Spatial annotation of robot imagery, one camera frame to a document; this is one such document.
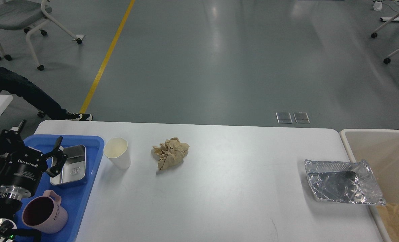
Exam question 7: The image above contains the aluminium foil tray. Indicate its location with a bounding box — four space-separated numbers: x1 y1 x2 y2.
304 159 386 206

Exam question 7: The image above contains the white paper cup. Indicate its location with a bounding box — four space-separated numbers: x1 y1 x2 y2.
104 137 131 170

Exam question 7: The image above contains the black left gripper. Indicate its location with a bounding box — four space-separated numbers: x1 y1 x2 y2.
0 120 67 199

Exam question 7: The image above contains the brown paper in bin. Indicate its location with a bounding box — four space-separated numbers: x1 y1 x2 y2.
376 203 399 242

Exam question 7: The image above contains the floor outlet plate right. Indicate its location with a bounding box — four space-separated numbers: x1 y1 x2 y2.
293 112 311 124

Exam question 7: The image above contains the blue plastic tray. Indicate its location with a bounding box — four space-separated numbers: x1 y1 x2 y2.
14 134 104 242

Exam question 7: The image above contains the floor outlet plate left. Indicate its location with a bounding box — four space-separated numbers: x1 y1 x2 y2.
276 112 293 124

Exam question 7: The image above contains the person in dark jeans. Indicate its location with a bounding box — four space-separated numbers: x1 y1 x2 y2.
0 67 93 121

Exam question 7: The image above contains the crumpled brown paper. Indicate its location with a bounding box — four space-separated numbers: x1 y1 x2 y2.
152 137 190 170

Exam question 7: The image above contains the pink ribbed mug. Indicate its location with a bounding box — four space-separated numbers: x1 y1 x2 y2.
22 190 69 234

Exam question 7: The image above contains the floor outlet plate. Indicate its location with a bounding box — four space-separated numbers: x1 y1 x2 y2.
276 112 293 124
293 112 311 124

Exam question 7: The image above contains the stainless steel rectangular container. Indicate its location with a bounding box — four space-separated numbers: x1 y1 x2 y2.
50 145 88 188

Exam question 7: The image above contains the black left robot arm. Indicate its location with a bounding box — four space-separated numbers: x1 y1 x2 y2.
0 120 67 242

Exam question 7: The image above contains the grey office chair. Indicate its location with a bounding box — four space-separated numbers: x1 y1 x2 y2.
0 0 82 71

